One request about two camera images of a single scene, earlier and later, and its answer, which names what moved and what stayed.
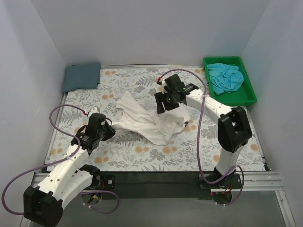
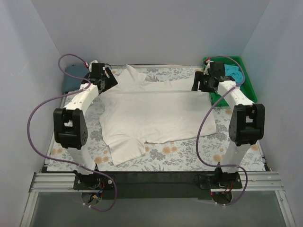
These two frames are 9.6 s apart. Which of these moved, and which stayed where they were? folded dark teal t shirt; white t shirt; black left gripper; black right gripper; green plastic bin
Moved: black left gripper; black right gripper; white t shirt
Stayed: green plastic bin; folded dark teal t shirt
